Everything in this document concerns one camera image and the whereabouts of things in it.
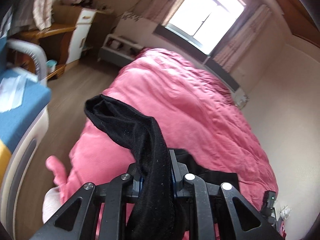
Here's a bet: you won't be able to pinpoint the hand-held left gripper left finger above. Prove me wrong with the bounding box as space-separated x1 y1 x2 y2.
30 165 143 240

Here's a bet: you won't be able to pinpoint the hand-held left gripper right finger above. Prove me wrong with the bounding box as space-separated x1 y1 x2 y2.
169 149 283 240

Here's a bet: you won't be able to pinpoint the black embroidered pants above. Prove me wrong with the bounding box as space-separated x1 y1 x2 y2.
84 94 240 240

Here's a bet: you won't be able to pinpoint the pink bed blanket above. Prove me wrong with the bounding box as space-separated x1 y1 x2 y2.
60 48 279 240

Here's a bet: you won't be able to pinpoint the pink plush toy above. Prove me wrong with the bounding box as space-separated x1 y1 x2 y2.
42 155 67 223

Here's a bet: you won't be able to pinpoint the white and grey headboard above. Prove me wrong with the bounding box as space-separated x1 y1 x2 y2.
117 11 249 105

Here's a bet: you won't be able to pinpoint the blue cushioned chair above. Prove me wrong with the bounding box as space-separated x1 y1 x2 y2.
0 39 53 198

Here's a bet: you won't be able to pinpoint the yellow cloth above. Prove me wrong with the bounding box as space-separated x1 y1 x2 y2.
0 140 13 180

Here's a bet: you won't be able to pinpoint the white open nightstand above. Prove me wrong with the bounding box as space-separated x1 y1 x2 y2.
99 34 144 64

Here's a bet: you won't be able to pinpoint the white plastic sheet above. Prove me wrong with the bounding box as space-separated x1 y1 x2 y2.
0 75 28 112

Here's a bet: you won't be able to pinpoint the pink patterned curtain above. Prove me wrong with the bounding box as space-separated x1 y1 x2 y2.
212 4 272 73
135 0 198 25

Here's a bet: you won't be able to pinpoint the white cabinet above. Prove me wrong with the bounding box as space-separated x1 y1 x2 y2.
67 8 97 64

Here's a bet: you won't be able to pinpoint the brown wooden dresser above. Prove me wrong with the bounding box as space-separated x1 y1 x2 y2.
51 4 115 63

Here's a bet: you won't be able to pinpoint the bright window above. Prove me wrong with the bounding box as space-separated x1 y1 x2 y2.
162 0 247 53

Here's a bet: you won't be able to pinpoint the dark clutter on dresser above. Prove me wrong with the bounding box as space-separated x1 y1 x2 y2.
60 0 95 8

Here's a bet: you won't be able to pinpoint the pale pink side curtain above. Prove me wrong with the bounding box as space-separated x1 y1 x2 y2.
34 0 54 29

